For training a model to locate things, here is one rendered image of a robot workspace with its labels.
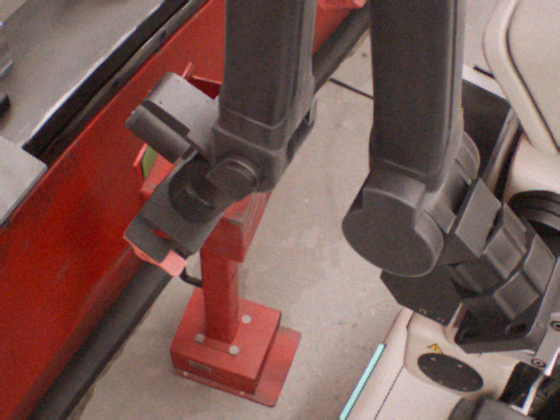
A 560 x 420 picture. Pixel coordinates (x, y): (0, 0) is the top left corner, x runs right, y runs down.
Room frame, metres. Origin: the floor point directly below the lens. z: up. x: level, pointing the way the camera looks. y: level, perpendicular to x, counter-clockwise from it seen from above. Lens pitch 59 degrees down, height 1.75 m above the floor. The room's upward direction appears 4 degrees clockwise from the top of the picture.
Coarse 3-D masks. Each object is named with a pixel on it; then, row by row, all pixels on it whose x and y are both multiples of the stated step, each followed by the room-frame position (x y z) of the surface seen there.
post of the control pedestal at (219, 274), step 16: (208, 256) 0.66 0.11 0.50; (208, 272) 0.66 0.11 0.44; (224, 272) 0.65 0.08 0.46; (208, 288) 0.66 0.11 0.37; (224, 288) 0.65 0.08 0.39; (208, 304) 0.66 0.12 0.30; (224, 304) 0.65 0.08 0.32; (208, 320) 0.66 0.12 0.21; (224, 320) 0.65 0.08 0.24; (224, 336) 0.65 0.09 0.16
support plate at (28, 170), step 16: (0, 144) 0.52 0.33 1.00; (0, 160) 0.50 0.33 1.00; (16, 160) 0.50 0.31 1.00; (32, 160) 0.50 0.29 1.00; (0, 176) 0.47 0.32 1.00; (16, 176) 0.47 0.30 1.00; (32, 176) 0.48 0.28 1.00; (0, 192) 0.45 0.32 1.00; (16, 192) 0.45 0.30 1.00; (0, 208) 0.43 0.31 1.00; (0, 224) 0.41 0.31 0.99
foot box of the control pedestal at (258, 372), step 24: (192, 312) 0.71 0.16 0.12; (240, 312) 0.72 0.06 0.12; (264, 312) 0.73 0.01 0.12; (192, 336) 0.66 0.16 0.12; (264, 336) 0.67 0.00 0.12; (288, 336) 0.72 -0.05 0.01; (192, 360) 0.61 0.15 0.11; (216, 360) 0.61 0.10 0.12; (240, 360) 0.61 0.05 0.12; (264, 360) 0.64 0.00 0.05; (288, 360) 0.66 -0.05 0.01; (216, 384) 0.59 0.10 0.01; (240, 384) 0.58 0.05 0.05; (264, 384) 0.60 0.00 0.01
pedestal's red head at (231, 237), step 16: (192, 64) 0.79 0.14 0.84; (192, 80) 0.79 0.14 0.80; (208, 80) 0.79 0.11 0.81; (208, 96) 0.78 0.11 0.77; (144, 144) 0.64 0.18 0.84; (160, 160) 0.66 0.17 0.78; (160, 176) 0.63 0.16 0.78; (144, 192) 0.60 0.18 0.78; (256, 192) 0.62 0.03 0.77; (240, 208) 0.59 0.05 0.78; (256, 208) 0.62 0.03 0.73; (224, 224) 0.57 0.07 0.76; (240, 224) 0.56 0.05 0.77; (256, 224) 0.62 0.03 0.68; (208, 240) 0.58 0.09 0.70; (224, 240) 0.57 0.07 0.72; (240, 240) 0.56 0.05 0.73; (224, 256) 0.57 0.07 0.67; (240, 256) 0.56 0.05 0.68
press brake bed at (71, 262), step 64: (192, 0) 0.96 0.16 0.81; (128, 64) 0.81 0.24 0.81; (320, 64) 1.51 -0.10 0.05; (64, 128) 0.68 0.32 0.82; (64, 192) 0.65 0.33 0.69; (128, 192) 0.77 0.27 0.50; (0, 256) 0.51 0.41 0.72; (64, 256) 0.61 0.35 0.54; (128, 256) 0.74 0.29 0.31; (0, 320) 0.46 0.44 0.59; (64, 320) 0.56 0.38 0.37; (128, 320) 0.71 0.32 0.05; (0, 384) 0.39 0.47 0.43; (64, 384) 0.53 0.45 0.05
